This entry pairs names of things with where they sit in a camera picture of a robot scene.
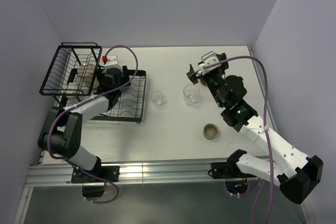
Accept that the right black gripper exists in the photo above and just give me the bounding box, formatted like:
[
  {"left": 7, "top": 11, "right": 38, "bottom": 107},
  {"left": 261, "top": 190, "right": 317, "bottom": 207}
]
[{"left": 187, "top": 53, "right": 229, "bottom": 108}]

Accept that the pink glazed mug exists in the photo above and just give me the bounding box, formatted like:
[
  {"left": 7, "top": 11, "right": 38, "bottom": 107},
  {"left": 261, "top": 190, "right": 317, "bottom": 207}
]
[{"left": 77, "top": 63, "right": 99, "bottom": 89}]

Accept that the brown ceramic teacup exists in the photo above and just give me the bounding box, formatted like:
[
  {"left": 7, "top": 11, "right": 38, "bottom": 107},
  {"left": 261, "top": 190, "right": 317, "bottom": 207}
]
[{"left": 200, "top": 78, "right": 207, "bottom": 87}]

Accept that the blue plastic cup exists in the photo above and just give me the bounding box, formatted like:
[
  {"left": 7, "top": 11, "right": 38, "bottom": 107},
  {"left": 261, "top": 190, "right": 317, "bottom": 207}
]
[{"left": 120, "top": 66, "right": 130, "bottom": 91}]

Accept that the white ceramic mug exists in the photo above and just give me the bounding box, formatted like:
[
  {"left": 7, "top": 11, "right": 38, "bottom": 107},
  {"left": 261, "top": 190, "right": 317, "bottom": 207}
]
[{"left": 64, "top": 80, "right": 86, "bottom": 98}]

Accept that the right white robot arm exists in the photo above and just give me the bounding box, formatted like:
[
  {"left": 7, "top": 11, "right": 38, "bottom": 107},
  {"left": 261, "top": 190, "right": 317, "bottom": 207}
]
[{"left": 187, "top": 51, "right": 323, "bottom": 204}]

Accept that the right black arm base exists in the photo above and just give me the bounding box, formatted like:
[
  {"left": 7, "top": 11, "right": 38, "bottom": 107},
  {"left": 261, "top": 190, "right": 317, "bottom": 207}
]
[{"left": 207, "top": 162, "right": 256, "bottom": 194}]

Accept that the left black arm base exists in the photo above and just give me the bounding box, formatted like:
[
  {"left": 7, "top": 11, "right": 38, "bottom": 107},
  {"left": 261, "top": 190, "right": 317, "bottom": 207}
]
[{"left": 71, "top": 165, "right": 120, "bottom": 204}]

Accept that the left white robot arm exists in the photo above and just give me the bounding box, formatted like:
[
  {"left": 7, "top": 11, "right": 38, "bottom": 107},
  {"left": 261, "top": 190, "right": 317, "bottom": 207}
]
[{"left": 37, "top": 66, "right": 130, "bottom": 182}]

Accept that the large clear glass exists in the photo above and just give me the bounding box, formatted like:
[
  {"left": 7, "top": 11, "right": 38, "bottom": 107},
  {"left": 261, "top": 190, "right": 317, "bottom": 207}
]
[{"left": 183, "top": 84, "right": 200, "bottom": 106}]

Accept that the small clear glass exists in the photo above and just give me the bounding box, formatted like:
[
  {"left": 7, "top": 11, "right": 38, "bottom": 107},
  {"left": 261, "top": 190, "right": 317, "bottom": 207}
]
[{"left": 151, "top": 91, "right": 164, "bottom": 108}]

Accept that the small speckled stone cup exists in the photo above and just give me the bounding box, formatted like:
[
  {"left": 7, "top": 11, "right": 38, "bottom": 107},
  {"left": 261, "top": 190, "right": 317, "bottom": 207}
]
[{"left": 203, "top": 123, "right": 219, "bottom": 140}]

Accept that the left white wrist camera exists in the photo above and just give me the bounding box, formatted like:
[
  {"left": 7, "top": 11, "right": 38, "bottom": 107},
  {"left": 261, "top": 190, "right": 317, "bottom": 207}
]
[{"left": 102, "top": 55, "right": 122, "bottom": 70}]

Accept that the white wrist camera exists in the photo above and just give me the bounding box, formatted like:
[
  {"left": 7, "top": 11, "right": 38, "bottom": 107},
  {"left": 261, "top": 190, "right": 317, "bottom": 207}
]
[
  {"left": 198, "top": 51, "right": 219, "bottom": 75},
  {"left": 102, "top": 55, "right": 122, "bottom": 70}
]

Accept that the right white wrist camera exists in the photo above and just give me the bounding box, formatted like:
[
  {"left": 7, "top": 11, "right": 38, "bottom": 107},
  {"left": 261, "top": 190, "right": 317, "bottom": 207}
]
[{"left": 198, "top": 51, "right": 219, "bottom": 75}]

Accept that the black wire dish rack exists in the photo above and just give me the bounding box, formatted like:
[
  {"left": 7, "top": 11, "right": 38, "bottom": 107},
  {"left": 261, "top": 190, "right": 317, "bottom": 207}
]
[{"left": 39, "top": 42, "right": 146, "bottom": 123}]

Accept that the aluminium mounting rail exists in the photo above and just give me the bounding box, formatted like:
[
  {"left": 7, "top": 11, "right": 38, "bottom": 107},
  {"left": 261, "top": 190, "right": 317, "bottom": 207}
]
[{"left": 24, "top": 161, "right": 218, "bottom": 187}]

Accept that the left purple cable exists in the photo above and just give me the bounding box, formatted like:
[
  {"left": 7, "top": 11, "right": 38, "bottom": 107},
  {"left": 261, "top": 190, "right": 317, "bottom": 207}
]
[{"left": 46, "top": 45, "right": 139, "bottom": 204}]

